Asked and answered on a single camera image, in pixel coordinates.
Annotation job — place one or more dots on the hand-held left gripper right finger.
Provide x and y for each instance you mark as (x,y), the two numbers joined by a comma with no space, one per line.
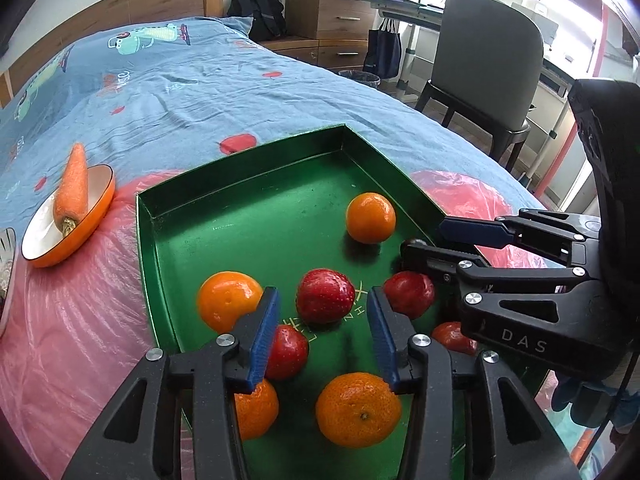
(385,340)

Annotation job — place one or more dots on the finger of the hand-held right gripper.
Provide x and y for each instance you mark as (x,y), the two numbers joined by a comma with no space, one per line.
(470,231)
(435,260)

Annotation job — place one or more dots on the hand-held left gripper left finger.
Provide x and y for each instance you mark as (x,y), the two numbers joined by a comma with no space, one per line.
(262,340)

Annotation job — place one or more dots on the red apple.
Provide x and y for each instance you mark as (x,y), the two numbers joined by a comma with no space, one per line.
(325,295)
(410,294)

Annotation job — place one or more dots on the orange mandarin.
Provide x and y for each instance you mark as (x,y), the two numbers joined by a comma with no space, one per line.
(359,410)
(227,300)
(371,217)
(257,407)

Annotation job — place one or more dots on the green tray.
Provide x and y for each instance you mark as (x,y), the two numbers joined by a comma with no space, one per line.
(280,220)

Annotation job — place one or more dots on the person's right hand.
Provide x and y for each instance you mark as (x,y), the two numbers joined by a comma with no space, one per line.
(590,402)

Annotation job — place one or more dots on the grey chair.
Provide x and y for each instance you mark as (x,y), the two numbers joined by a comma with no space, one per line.
(485,60)

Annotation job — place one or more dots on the pink plastic sheet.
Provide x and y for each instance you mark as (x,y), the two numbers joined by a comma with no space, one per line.
(75,335)

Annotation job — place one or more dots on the black mesh wastebasket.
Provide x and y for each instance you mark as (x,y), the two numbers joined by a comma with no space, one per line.
(360,79)

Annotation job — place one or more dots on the dark blue tote bag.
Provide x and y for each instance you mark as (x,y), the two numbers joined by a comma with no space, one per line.
(382,52)

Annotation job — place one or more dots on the grey desk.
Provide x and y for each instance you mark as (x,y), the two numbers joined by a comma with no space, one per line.
(400,10)

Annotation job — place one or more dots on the orange oval dish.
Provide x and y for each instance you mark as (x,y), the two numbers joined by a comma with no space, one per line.
(45,240)

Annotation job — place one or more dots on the carrot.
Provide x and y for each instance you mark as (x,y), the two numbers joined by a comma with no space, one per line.
(72,185)

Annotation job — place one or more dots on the wooden drawer chest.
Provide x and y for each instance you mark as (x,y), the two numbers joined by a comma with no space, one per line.
(330,10)

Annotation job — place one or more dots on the patterned white plate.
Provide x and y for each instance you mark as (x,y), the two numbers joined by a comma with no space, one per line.
(7,260)

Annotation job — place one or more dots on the black backpack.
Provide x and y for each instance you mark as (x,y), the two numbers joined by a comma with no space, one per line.
(255,12)

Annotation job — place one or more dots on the wooden headboard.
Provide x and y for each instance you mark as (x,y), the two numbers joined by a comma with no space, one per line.
(125,10)

